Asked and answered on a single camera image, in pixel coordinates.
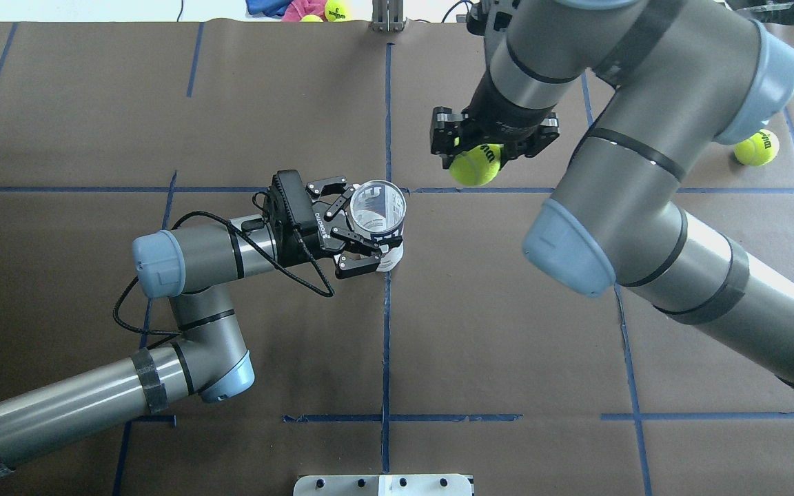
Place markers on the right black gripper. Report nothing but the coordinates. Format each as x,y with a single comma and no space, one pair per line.
504,112

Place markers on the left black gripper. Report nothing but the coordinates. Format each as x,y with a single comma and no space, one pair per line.
311,235

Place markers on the clear tennis ball can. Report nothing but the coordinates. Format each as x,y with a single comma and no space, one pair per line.
377,210

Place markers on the yellow tennis ball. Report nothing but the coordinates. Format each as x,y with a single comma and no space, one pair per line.
338,11
477,167
758,150

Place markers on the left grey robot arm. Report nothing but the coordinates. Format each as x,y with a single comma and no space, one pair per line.
190,264

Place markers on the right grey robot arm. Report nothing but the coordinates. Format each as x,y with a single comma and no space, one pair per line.
685,74

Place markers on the yellow tennis ball on cloth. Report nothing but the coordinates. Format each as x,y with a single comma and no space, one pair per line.
338,11

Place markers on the pink cloth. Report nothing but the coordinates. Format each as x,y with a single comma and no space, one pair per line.
300,8

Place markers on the blue cloth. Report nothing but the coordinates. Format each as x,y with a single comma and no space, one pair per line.
267,8

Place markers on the black cable plug left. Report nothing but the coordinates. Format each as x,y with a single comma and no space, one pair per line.
457,12

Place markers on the aluminium frame post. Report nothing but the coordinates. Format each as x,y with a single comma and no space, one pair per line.
388,16

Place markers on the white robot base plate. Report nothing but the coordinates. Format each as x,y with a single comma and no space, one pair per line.
386,484

